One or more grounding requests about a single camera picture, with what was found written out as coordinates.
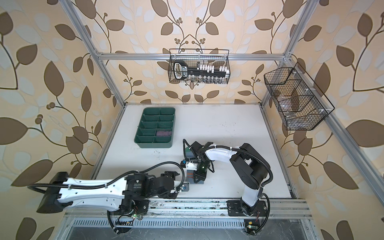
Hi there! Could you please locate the purple sock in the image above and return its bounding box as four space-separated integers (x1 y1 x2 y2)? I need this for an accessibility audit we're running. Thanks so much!
156 131 172 137

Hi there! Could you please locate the green divided tray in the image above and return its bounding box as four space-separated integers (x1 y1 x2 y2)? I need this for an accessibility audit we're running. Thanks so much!
134 107 176 149

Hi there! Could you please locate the blue striped sock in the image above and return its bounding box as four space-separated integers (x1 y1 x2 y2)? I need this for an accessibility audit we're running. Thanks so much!
184 147 196 185

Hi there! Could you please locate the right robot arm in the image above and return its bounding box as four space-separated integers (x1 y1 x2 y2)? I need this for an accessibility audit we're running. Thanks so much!
181 140 274 217

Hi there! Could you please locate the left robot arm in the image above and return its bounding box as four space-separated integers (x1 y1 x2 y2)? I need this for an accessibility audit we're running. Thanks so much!
28 162 185 216

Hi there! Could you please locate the black tool rack in basket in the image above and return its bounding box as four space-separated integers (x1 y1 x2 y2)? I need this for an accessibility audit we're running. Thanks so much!
171 60 230 80

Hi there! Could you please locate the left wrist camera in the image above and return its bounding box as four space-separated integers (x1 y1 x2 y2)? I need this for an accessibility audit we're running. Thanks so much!
181 182 190 192

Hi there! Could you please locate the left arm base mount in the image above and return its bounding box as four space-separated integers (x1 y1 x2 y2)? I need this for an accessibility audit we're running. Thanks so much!
111 199 150 217

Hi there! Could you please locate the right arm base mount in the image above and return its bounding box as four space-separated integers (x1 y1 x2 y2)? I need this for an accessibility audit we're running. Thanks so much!
227 200 268 217

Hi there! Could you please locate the aluminium front rail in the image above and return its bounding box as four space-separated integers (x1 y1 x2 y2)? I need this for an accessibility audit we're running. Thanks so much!
64 197 313 219

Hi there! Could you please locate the back wire basket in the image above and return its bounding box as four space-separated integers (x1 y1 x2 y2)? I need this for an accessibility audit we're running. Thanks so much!
168 48 231 85

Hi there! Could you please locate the side wire basket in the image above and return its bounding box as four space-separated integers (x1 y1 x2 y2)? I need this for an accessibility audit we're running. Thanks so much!
264 63 335 131

